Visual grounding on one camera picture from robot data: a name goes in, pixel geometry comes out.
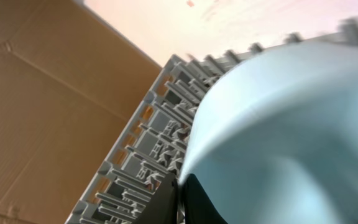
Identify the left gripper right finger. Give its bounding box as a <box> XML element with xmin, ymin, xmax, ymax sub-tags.
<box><xmin>181</xmin><ymin>174</ymin><xmax>227</xmax><ymax>224</ymax></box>

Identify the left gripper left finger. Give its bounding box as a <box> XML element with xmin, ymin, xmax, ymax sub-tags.
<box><xmin>132</xmin><ymin>173</ymin><xmax>178</xmax><ymax>224</ymax></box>

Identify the light blue bowl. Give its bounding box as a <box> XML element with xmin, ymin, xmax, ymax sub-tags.
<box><xmin>179</xmin><ymin>42</ymin><xmax>358</xmax><ymax>223</ymax></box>

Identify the grey plastic dish rack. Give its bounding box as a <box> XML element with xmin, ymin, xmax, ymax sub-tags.
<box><xmin>67</xmin><ymin>17</ymin><xmax>358</xmax><ymax>223</ymax></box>

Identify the brown cardboard box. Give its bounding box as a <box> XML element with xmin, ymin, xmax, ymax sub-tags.
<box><xmin>0</xmin><ymin>0</ymin><xmax>160</xmax><ymax>223</ymax></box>

